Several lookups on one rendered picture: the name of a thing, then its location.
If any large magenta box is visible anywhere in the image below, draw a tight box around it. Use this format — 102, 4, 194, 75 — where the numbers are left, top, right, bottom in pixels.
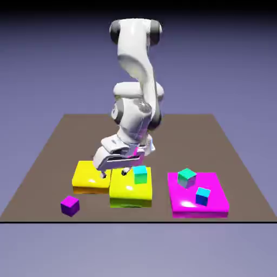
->
167, 172, 230, 219

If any large yellow-green box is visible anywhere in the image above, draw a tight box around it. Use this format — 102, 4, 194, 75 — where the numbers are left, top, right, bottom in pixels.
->
109, 166, 153, 209

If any large yellow box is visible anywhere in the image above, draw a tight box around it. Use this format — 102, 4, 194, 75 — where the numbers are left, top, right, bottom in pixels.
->
71, 160, 113, 195

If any small purple cube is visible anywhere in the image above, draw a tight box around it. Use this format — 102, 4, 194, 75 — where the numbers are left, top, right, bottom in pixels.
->
60, 195, 81, 217

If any small cyan-green cube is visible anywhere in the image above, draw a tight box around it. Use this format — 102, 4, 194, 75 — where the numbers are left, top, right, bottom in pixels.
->
132, 165, 148, 185

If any small blue cube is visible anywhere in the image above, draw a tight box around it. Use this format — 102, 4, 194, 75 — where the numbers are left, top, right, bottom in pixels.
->
195, 187, 212, 207

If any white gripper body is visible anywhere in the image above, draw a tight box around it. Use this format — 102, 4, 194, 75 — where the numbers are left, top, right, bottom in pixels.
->
93, 146, 146, 172

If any small green cube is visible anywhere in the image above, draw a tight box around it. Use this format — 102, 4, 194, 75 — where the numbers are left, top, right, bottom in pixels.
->
177, 168, 197, 189

